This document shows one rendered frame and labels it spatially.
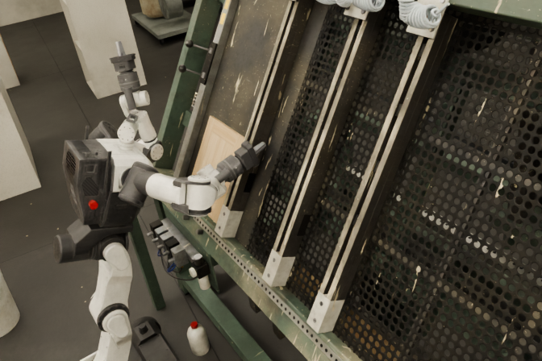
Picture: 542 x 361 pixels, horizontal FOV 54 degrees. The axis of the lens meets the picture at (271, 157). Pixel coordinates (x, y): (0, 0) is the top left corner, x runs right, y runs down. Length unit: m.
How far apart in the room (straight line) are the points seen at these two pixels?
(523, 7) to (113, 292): 1.88
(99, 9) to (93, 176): 4.10
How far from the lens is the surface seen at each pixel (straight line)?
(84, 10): 6.00
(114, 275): 2.36
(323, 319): 1.82
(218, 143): 2.41
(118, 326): 2.50
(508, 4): 1.49
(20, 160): 4.77
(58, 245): 2.26
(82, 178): 2.06
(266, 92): 2.09
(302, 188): 1.88
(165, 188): 1.82
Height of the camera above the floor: 2.35
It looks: 32 degrees down
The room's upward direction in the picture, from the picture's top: 8 degrees counter-clockwise
